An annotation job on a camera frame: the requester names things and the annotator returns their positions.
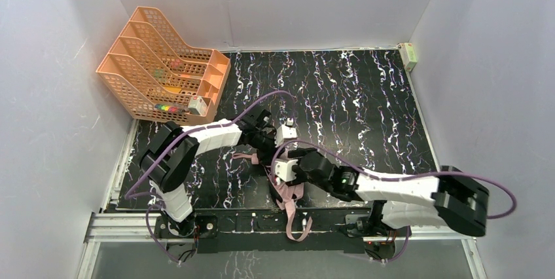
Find pink and black folding umbrella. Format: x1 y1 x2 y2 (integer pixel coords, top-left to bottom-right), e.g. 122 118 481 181
232 151 314 242

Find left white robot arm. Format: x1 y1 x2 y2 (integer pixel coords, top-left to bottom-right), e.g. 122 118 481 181
140 106 277 223

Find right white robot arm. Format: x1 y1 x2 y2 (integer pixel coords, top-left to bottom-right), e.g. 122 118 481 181
272 149 490 237

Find small white red box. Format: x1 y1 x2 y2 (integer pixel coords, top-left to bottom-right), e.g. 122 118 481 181
187 96 209 116

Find colourful marker set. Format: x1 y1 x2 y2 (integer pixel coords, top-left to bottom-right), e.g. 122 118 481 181
154 103 186 114

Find orange plastic file organizer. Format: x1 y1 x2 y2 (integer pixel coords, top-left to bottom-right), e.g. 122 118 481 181
96 7 230 126

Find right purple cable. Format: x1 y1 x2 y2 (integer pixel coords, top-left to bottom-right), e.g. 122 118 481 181
268 139 518 263

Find purple cable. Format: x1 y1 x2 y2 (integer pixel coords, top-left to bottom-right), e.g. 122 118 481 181
268 139 518 263
124 90 296 265

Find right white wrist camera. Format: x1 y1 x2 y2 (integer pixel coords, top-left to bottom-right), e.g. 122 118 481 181
272 159 298 182

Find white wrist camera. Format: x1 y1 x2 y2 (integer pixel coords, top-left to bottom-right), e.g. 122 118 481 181
275 118 298 146
272 159 298 182

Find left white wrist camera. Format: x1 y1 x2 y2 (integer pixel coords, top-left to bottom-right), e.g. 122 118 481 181
275 118 298 146

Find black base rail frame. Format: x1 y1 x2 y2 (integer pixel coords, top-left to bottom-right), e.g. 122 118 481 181
82 207 478 265

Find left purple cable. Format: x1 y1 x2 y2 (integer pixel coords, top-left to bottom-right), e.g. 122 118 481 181
124 90 296 265

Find white green wall socket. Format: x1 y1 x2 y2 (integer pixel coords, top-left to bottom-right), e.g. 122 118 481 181
398 43 418 71

